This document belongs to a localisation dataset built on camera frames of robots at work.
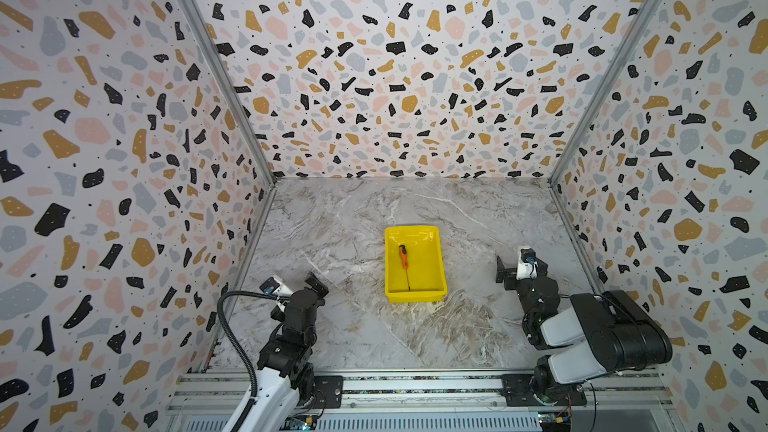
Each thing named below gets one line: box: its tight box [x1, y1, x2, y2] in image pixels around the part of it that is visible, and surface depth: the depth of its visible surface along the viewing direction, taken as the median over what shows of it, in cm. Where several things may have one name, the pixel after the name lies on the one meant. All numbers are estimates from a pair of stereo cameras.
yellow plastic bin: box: [384, 226, 449, 304], surface depth 97 cm
